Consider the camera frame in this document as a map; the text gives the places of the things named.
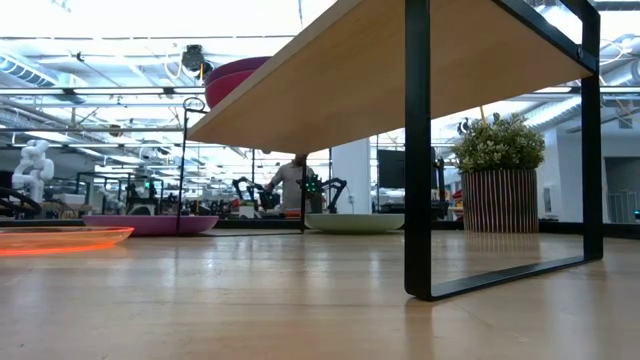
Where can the teal plate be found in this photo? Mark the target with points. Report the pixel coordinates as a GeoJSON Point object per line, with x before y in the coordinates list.
{"type": "Point", "coordinates": [355, 222]}

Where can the magenta plate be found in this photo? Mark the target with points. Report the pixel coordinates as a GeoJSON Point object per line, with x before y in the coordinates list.
{"type": "Point", "coordinates": [222, 90]}

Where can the orange transparent plate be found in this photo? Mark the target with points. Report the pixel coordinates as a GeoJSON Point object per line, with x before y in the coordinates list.
{"type": "Point", "coordinates": [60, 237]}

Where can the black background robot arm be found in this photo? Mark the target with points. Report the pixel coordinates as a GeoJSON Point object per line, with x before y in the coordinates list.
{"type": "Point", "coordinates": [336, 186]}

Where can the wooden shelf with black legs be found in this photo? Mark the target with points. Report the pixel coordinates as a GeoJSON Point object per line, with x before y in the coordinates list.
{"type": "Point", "coordinates": [350, 75]}

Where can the person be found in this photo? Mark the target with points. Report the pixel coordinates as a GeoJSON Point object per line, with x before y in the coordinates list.
{"type": "Point", "coordinates": [292, 185]}

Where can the black background monitor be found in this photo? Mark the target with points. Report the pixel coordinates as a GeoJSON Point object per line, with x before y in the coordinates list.
{"type": "Point", "coordinates": [391, 167]}

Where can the potted plant in ribbed pot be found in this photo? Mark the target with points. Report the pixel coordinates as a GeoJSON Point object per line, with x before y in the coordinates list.
{"type": "Point", "coordinates": [500, 175]}

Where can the white humanoid robot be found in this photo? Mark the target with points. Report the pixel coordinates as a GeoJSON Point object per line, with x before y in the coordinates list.
{"type": "Point", "coordinates": [32, 170]}

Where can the black overhead camera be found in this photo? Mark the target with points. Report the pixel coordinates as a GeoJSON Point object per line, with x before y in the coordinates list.
{"type": "Point", "coordinates": [192, 57]}

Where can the black aluminium table frame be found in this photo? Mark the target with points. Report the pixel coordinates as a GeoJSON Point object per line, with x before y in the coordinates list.
{"type": "Point", "coordinates": [620, 229]}

